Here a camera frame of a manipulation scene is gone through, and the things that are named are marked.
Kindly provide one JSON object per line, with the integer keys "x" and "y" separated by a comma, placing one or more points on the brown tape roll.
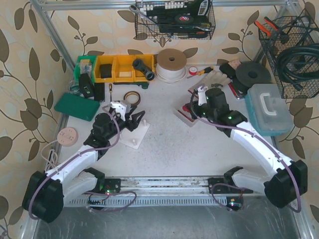
{"x": 132, "y": 97}

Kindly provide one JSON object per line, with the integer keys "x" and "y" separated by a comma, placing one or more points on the green clamp tool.
{"x": 143, "y": 85}

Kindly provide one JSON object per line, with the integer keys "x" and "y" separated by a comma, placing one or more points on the right wire basket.
{"x": 293, "y": 56}

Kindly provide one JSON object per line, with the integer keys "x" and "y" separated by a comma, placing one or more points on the grey pipe fitting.
{"x": 139, "y": 65}

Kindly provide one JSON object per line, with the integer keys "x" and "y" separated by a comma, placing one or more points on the yellow black bit driver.
{"x": 201, "y": 72}

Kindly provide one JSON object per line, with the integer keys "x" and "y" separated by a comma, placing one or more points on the black battery charger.
{"x": 86, "y": 86}

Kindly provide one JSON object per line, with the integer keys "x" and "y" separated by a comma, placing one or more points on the yellow storage bin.
{"x": 148, "y": 60}
{"x": 122, "y": 69}
{"x": 103, "y": 59}

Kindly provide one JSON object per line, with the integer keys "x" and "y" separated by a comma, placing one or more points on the red white tape roll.
{"x": 192, "y": 70}

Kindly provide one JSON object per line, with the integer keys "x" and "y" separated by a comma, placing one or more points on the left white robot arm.
{"x": 72, "y": 159}

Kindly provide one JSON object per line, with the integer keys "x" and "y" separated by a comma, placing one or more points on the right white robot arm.
{"x": 286, "y": 180}

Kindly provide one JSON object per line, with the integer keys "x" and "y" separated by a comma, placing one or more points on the small claw hammer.
{"x": 216, "y": 85}

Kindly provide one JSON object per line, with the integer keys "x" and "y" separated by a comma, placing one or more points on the black disc spool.
{"x": 250, "y": 73}

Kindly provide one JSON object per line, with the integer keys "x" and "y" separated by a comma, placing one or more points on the orange handled pliers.
{"x": 268, "y": 27}

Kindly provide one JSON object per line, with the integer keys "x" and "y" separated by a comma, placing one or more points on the black electrical tape roll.
{"x": 183, "y": 19}

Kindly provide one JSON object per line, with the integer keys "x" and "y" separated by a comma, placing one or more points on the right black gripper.
{"x": 196, "y": 108}

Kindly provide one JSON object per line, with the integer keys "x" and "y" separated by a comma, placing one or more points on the black box in bin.
{"x": 105, "y": 70}

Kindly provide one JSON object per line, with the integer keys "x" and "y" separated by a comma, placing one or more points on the white peg base plate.
{"x": 133, "y": 139}

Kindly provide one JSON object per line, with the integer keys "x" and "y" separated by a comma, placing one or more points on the back wire basket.
{"x": 164, "y": 11}

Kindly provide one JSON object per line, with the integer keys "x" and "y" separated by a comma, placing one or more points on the small yellow black screwdriver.
{"x": 110, "y": 91}

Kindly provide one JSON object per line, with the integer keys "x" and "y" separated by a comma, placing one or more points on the aluminium rail base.
{"x": 136, "y": 192}

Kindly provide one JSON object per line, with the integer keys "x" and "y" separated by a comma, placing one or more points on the teal clear toolbox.
{"x": 268, "y": 112}

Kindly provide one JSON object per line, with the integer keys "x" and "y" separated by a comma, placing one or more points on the green plastic case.
{"x": 77, "y": 106}

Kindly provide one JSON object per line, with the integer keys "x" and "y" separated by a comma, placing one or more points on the large red spring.
{"x": 185, "y": 111}

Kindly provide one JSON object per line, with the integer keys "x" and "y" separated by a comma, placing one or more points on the pink round power socket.
{"x": 67, "y": 136}

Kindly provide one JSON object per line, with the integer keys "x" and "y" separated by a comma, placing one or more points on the clear plastic spring tray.
{"x": 182, "y": 118}

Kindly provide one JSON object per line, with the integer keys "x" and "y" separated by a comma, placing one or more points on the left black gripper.
{"x": 132, "y": 120}

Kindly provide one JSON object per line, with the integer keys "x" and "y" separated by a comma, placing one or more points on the chrome wrench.
{"x": 135, "y": 10}

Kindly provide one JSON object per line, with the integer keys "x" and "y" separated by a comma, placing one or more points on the wire basket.
{"x": 164, "y": 11}
{"x": 293, "y": 56}

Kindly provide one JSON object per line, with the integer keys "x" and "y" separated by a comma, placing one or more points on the white work glove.
{"x": 211, "y": 78}

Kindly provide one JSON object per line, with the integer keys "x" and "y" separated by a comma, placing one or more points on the green storage bin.
{"x": 84, "y": 65}

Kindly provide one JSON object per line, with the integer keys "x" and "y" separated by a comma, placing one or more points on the white cable spool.
{"x": 171, "y": 66}

